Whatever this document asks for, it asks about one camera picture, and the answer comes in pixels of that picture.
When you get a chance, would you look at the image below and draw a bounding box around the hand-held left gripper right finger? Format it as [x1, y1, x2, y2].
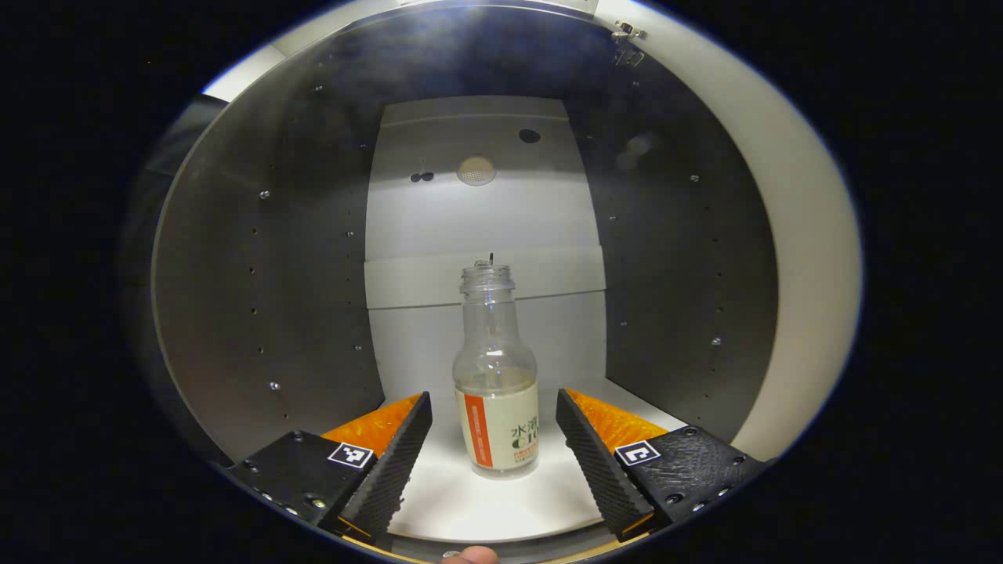
[554, 388, 774, 544]

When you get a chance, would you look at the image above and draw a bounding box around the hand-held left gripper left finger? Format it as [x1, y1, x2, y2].
[223, 391, 434, 547]

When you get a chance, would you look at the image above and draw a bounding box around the metal door hinge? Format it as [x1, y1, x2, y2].
[611, 20, 648, 67]

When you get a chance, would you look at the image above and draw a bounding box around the dark grey cabinet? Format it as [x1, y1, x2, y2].
[149, 0, 784, 549]

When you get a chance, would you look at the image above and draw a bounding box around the clear plastic bottle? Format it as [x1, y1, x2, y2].
[452, 262, 541, 479]

